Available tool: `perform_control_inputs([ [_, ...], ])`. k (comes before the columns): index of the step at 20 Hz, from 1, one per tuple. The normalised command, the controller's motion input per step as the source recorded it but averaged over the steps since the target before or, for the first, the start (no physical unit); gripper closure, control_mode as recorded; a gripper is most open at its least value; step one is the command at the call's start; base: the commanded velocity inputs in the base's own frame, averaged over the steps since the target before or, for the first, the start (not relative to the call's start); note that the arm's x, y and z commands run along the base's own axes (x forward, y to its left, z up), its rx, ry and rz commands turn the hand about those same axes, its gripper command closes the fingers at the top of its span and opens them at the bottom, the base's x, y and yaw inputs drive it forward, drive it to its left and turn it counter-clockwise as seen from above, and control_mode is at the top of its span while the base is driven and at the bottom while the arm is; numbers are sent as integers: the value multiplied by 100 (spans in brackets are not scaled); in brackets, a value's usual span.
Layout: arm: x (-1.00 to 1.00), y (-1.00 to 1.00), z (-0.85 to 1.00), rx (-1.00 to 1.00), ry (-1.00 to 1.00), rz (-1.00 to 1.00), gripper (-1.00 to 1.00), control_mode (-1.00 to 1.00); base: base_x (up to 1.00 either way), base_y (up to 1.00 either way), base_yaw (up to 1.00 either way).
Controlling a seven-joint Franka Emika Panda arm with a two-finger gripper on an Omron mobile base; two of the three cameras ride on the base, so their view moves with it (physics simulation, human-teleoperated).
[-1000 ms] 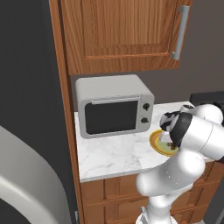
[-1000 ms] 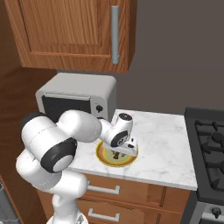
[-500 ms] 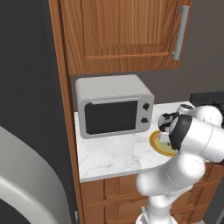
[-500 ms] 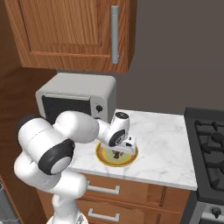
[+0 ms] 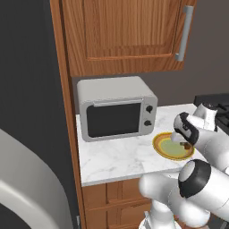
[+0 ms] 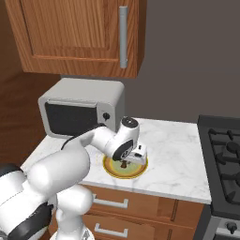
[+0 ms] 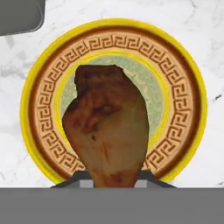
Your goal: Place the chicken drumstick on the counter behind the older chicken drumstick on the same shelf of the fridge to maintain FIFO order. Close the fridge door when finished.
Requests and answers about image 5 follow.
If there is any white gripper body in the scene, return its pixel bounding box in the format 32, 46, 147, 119
193, 102, 219, 132

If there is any microwave door with dark window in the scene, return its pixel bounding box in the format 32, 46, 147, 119
81, 98, 145, 141

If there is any grey microwave oven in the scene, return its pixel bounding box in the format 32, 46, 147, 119
76, 75, 159, 143

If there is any dark grey fridge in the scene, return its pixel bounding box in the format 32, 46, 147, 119
0, 0, 80, 229

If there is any wooden cupboard side panel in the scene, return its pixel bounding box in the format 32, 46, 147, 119
49, 0, 88, 229

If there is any black hob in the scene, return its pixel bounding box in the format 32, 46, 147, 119
193, 93, 229, 136

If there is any grey microwave door handle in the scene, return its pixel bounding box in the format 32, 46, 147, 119
92, 99, 144, 108

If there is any grey cupboard handle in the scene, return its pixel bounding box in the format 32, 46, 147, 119
174, 4, 195, 63

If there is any chicken drumstick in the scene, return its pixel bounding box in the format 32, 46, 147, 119
170, 132, 193, 150

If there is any wooden drawer front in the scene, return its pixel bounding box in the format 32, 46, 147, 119
82, 177, 154, 208
84, 202, 154, 229

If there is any wooden cupboard door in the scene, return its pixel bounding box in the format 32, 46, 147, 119
61, 0, 198, 77

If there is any yellow plate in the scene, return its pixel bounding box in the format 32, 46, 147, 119
151, 131, 196, 162

